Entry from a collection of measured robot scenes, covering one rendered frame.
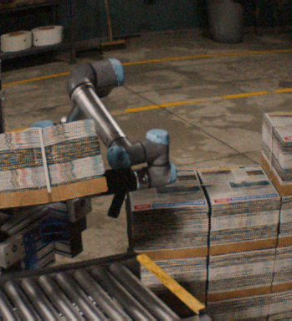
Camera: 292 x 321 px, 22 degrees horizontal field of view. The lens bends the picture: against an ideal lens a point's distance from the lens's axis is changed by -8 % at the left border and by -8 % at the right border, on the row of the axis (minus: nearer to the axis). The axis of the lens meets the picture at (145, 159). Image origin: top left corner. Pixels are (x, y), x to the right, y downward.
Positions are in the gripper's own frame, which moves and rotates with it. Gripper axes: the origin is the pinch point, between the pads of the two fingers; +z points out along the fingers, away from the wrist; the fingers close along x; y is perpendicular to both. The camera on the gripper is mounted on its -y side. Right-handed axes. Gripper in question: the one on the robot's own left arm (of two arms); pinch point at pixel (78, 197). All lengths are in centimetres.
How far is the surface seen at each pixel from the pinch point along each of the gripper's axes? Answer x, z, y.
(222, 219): -10, -58, -19
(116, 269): 13.6, -3.5, -24.7
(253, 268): -13, -71, -44
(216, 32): -604, -422, 141
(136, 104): -399, -201, 47
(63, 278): 13.6, 15.6, -24.5
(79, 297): 26.7, 15.4, -29.2
